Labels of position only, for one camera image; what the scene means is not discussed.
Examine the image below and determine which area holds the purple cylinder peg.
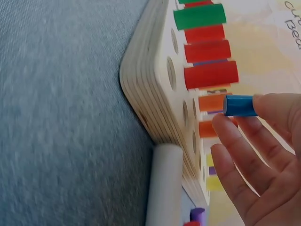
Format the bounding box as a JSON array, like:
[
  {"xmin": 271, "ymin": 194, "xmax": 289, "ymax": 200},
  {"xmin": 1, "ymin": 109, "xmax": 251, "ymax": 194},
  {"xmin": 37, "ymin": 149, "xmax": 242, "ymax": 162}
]
[{"xmin": 189, "ymin": 207, "xmax": 206, "ymax": 223}]

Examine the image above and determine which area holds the wooden peg board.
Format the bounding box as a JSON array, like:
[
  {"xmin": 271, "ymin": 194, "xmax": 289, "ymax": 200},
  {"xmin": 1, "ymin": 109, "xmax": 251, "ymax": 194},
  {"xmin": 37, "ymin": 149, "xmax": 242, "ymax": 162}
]
[{"xmin": 119, "ymin": 0, "xmax": 238, "ymax": 207}]

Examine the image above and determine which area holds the row of coloured pegs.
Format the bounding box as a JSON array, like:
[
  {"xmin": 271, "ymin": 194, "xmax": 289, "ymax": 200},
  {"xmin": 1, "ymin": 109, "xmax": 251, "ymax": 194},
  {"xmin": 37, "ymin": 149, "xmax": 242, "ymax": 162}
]
[{"xmin": 173, "ymin": 0, "xmax": 239, "ymax": 193}]

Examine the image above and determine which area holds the person's right hand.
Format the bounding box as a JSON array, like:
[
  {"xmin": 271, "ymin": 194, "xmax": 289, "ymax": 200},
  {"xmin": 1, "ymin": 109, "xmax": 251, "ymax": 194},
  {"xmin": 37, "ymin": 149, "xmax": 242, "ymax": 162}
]
[{"xmin": 211, "ymin": 93, "xmax": 301, "ymax": 226}]

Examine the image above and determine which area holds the white tube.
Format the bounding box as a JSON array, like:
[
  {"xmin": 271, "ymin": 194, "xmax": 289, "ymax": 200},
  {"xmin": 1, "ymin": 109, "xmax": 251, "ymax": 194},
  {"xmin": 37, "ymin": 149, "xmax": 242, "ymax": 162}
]
[{"xmin": 145, "ymin": 144, "xmax": 183, "ymax": 226}]

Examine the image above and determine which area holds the blue cylinder peg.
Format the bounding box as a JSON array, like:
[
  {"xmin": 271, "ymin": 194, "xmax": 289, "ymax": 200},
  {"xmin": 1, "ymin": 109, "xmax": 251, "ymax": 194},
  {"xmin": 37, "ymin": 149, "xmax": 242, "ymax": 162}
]
[{"xmin": 222, "ymin": 94, "xmax": 258, "ymax": 117}]

